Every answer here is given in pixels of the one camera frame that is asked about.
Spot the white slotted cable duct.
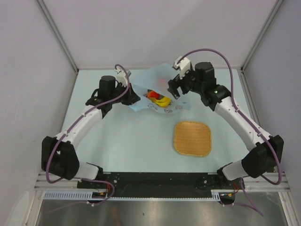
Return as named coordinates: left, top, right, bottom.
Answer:
left=43, top=191, right=220, bottom=202

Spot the purple cable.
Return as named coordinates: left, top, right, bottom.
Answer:
left=46, top=64, right=132, bottom=214
left=177, top=48, right=283, bottom=216

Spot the red fake fruit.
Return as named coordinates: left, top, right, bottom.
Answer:
left=147, top=90, right=160, bottom=99

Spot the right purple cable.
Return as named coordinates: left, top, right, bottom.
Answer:
left=177, top=48, right=283, bottom=216

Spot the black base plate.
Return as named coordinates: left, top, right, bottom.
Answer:
left=77, top=171, right=245, bottom=198

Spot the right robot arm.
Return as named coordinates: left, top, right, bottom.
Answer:
left=168, top=58, right=284, bottom=189

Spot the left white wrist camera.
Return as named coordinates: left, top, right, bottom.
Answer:
left=114, top=69, right=131, bottom=87

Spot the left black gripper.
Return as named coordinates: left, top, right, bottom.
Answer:
left=109, top=82, right=140, bottom=106

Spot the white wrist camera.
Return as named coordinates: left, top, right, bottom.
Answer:
left=114, top=69, right=131, bottom=87
left=173, top=56, right=191, bottom=80

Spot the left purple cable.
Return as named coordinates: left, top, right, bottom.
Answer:
left=46, top=64, right=132, bottom=214

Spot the yellow fake banana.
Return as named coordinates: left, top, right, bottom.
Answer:
left=149, top=97, right=171, bottom=107

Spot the light blue plastic bag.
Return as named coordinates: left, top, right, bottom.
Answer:
left=130, top=63, right=191, bottom=113

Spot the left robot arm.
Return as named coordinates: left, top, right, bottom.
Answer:
left=41, top=73, right=141, bottom=188

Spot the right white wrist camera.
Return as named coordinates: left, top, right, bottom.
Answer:
left=173, top=56, right=191, bottom=80

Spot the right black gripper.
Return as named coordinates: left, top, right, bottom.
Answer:
left=168, top=65, right=204, bottom=99

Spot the woven bamboo tray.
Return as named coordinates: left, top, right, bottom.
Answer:
left=173, top=121, right=212, bottom=157

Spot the aluminium frame rail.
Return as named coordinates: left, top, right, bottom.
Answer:
left=34, top=172, right=290, bottom=192

